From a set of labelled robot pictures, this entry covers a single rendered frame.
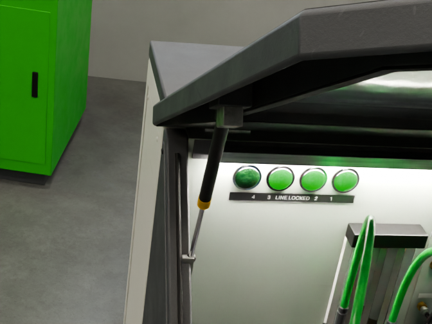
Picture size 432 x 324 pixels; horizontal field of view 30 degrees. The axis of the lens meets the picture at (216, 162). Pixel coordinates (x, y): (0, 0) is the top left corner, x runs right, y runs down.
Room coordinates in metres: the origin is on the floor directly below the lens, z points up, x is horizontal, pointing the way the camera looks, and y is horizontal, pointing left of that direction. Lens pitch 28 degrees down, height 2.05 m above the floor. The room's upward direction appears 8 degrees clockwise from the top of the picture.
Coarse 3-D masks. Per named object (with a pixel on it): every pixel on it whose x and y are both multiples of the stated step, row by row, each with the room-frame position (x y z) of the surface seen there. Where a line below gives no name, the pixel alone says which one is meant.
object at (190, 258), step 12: (216, 120) 0.91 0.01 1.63; (216, 132) 0.91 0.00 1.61; (216, 144) 0.92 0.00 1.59; (216, 156) 0.93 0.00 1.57; (216, 168) 0.94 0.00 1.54; (204, 180) 0.95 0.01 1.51; (204, 192) 0.96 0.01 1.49; (204, 204) 0.97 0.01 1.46; (192, 240) 1.03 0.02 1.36; (192, 252) 1.04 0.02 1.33; (192, 264) 1.05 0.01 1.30
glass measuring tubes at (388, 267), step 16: (352, 224) 1.27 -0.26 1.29; (384, 224) 1.28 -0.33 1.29; (400, 224) 1.29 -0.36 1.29; (416, 224) 1.30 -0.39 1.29; (352, 240) 1.23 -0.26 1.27; (384, 240) 1.25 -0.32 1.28; (400, 240) 1.25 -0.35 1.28; (416, 240) 1.26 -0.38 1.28; (352, 256) 1.25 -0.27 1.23; (384, 256) 1.28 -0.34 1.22; (400, 256) 1.29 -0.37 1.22; (336, 272) 1.27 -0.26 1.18; (384, 272) 1.26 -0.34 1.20; (400, 272) 1.27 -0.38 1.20; (336, 288) 1.26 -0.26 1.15; (352, 288) 1.27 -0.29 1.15; (368, 288) 1.25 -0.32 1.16; (384, 288) 1.26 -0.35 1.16; (336, 304) 1.26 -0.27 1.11; (352, 304) 1.27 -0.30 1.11; (368, 304) 1.28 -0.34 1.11; (384, 304) 1.29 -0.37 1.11; (368, 320) 1.26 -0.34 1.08; (384, 320) 1.27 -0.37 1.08
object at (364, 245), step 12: (372, 216) 1.08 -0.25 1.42; (372, 228) 1.02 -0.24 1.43; (360, 240) 1.16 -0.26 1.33; (372, 240) 1.00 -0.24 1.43; (360, 252) 1.17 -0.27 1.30; (372, 252) 0.98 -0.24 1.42; (348, 276) 1.18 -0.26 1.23; (360, 276) 0.93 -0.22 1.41; (348, 288) 1.18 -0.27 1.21; (360, 288) 0.91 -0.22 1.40; (348, 300) 1.19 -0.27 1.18; (360, 300) 0.90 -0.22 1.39; (360, 312) 0.88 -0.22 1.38
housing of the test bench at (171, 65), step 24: (168, 48) 1.47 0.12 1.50; (192, 48) 1.49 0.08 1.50; (216, 48) 1.51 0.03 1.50; (240, 48) 1.53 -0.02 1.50; (168, 72) 1.35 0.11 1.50; (192, 72) 1.36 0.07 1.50; (144, 120) 1.47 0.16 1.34; (144, 144) 1.44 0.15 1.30; (144, 168) 1.40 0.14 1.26; (144, 192) 1.37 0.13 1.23; (144, 216) 1.34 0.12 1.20; (144, 240) 1.30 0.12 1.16; (144, 264) 1.27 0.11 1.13; (144, 288) 1.24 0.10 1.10
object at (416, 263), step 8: (424, 256) 1.12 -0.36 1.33; (416, 264) 1.14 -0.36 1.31; (408, 272) 1.15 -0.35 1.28; (416, 272) 1.15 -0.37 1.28; (408, 280) 1.15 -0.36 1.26; (400, 288) 1.16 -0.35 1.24; (400, 296) 1.16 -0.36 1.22; (400, 304) 1.16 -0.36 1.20; (392, 312) 1.17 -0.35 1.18; (392, 320) 1.17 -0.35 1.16
